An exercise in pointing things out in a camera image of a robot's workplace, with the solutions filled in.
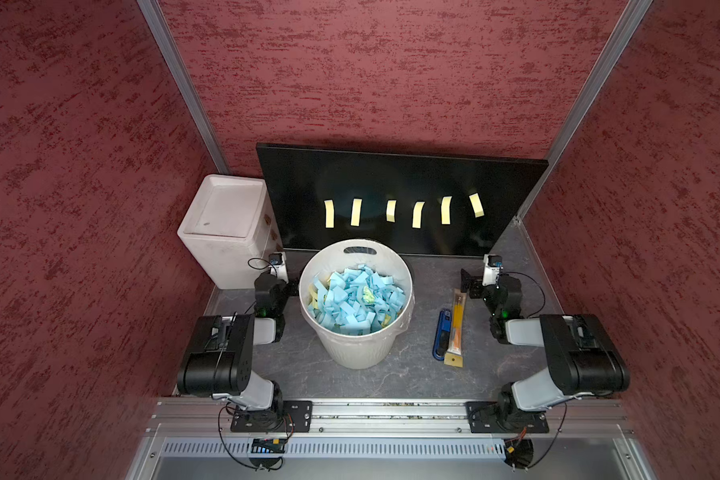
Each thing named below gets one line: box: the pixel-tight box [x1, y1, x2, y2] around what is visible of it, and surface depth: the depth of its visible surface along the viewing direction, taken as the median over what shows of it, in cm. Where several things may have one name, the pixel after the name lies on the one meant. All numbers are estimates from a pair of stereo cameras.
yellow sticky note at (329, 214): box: [324, 200, 335, 228], surface depth 72 cm
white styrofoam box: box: [177, 174, 284, 290], surface depth 87 cm
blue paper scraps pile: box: [308, 264, 407, 336], surface depth 74 cm
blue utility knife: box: [432, 308, 452, 361], surface depth 88 cm
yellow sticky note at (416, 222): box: [412, 201, 425, 229], surface depth 72 cm
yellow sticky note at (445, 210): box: [441, 196, 452, 225], surface depth 71 cm
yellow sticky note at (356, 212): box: [350, 198, 363, 227], surface depth 71 cm
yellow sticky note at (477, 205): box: [468, 192, 485, 218], surface depth 70 cm
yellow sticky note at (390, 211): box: [386, 200, 397, 223], surface depth 71 cm
